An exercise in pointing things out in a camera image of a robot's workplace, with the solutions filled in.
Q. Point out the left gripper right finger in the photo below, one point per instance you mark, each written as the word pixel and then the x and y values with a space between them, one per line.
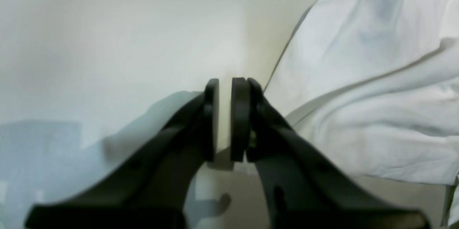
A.
pixel 303 188

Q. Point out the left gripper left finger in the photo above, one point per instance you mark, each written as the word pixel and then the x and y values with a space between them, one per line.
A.
pixel 147 191

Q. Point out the white t-shirt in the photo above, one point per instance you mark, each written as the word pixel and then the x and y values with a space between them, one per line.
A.
pixel 373 85

